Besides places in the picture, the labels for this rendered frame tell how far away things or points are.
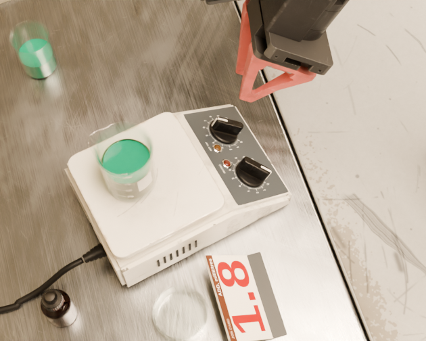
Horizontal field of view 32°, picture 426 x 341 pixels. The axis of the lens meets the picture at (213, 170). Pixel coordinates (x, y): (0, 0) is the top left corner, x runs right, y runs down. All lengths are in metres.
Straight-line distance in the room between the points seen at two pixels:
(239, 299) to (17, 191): 0.27
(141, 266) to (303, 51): 0.26
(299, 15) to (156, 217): 0.23
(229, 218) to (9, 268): 0.24
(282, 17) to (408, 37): 0.32
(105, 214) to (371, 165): 0.31
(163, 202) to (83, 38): 0.28
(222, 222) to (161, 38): 0.27
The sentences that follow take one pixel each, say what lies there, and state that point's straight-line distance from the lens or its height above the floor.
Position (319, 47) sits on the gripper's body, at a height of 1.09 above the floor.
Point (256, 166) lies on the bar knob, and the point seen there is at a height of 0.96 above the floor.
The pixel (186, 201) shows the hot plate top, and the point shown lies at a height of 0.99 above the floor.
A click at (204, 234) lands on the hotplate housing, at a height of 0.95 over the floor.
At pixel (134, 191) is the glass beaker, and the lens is 0.70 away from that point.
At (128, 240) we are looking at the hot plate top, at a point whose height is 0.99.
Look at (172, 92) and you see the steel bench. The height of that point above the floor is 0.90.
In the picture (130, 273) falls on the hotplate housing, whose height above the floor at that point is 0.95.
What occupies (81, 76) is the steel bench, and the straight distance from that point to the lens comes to 0.90.
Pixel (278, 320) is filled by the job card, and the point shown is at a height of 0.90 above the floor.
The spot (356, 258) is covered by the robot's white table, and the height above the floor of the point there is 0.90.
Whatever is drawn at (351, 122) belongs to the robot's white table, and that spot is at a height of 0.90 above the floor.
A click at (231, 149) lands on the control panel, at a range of 0.79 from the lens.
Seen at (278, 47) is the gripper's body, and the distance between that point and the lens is 0.65.
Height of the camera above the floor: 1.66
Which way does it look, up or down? 66 degrees down
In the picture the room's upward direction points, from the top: straight up
